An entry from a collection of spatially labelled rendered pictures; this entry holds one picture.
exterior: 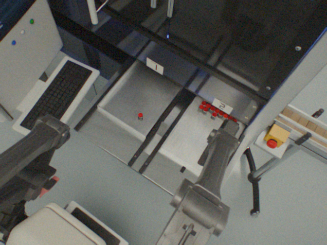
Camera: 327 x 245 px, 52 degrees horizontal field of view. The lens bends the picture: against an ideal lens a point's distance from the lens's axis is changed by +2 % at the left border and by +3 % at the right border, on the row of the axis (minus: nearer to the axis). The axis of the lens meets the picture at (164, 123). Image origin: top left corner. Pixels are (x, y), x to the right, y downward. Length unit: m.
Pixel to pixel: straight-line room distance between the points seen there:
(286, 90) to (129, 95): 0.72
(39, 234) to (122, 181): 1.45
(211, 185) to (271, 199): 1.75
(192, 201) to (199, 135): 0.86
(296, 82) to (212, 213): 0.60
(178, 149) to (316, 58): 0.69
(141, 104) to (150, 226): 0.99
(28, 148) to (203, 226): 0.46
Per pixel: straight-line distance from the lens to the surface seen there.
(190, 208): 0.63
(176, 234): 0.63
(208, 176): 0.72
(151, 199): 2.27
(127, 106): 1.51
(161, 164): 1.41
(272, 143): 1.40
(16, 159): 0.83
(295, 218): 2.48
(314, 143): 1.57
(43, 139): 0.90
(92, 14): 1.33
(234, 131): 1.05
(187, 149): 1.44
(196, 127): 1.48
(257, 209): 2.31
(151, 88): 1.55
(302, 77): 1.08
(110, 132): 1.46
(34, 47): 1.60
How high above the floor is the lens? 2.23
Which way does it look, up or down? 67 degrees down
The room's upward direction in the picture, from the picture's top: 10 degrees clockwise
